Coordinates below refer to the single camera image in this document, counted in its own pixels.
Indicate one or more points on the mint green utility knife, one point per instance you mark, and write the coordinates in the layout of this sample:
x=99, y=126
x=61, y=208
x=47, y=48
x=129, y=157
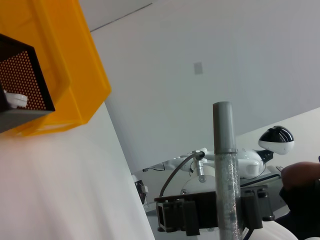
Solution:
x=16, y=100

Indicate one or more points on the black mesh pen holder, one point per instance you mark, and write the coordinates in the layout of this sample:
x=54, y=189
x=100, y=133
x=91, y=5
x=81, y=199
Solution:
x=25, y=75

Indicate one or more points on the yellow plastic bin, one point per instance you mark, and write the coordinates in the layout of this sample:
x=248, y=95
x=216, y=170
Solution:
x=75, y=62

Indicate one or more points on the grey glitter pen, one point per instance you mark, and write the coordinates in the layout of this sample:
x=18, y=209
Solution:
x=225, y=125

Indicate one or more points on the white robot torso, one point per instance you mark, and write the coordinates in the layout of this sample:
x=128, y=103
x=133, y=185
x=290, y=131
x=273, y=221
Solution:
x=250, y=167

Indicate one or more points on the white robot head black visor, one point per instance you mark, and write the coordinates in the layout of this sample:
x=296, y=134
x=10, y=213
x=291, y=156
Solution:
x=272, y=136

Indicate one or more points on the person in dark clothes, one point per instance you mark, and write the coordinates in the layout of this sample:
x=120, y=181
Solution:
x=305, y=200

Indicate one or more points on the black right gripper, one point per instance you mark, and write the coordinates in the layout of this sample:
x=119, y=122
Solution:
x=175, y=197

